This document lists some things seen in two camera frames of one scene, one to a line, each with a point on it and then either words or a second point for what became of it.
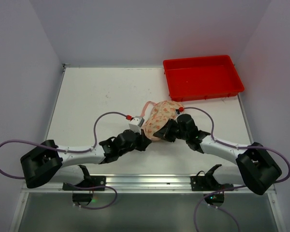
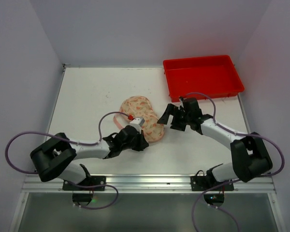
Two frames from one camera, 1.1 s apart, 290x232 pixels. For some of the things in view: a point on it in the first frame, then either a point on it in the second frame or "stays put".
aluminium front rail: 145,183 stays put
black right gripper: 165,132 to 178,117
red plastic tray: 201,78 stays put
